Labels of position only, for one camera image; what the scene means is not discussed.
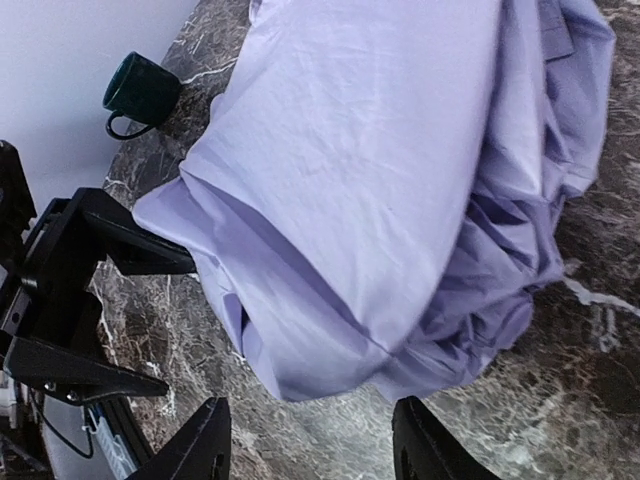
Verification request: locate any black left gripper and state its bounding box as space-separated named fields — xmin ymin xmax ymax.
xmin=1 ymin=188 xmax=195 ymax=405

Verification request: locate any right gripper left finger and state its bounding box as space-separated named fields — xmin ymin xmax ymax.
xmin=134 ymin=397 xmax=231 ymax=480

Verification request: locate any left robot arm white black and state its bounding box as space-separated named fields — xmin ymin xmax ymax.
xmin=1 ymin=142 xmax=195 ymax=406

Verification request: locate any lavender folding umbrella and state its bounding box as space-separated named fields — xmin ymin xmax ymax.
xmin=133 ymin=1 xmax=615 ymax=402

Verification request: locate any dark mug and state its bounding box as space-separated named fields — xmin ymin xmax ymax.
xmin=102 ymin=52 xmax=183 ymax=141

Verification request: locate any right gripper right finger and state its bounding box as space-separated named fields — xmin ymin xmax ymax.
xmin=392 ymin=396 xmax=499 ymax=480

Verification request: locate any grey slotted cable duct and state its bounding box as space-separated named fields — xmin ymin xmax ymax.
xmin=87 ymin=406 xmax=137 ymax=479

